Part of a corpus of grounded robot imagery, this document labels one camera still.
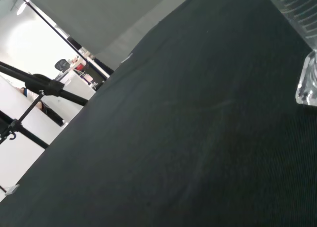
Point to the black camera tripod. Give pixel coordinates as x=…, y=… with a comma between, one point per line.
x=37, y=88

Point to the clear tape strip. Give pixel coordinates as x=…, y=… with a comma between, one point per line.
x=127, y=59
x=12, y=190

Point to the black table cloth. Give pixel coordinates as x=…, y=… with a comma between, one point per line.
x=185, y=138

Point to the black office chair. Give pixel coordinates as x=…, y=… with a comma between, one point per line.
x=62, y=64

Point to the white desk partition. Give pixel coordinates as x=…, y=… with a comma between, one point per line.
x=78, y=82

